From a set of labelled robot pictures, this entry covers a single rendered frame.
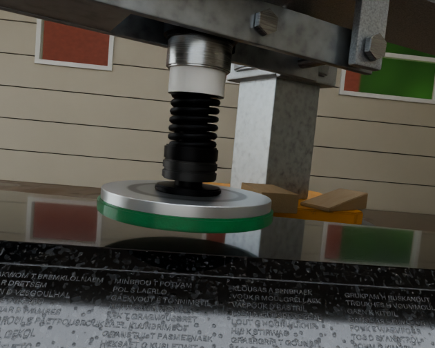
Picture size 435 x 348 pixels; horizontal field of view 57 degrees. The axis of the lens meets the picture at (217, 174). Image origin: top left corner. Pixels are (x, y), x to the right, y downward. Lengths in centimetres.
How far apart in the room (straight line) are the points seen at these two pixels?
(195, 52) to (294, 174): 88
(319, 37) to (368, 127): 673
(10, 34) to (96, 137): 205
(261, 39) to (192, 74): 9
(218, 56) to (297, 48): 10
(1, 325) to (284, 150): 100
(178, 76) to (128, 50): 634
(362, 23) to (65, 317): 47
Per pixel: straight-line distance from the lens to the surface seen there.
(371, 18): 58
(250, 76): 129
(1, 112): 725
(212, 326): 42
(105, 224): 56
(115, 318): 42
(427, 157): 776
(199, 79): 48
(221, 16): 47
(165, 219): 41
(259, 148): 127
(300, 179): 133
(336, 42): 57
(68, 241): 48
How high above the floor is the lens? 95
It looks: 5 degrees down
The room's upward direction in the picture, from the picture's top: 5 degrees clockwise
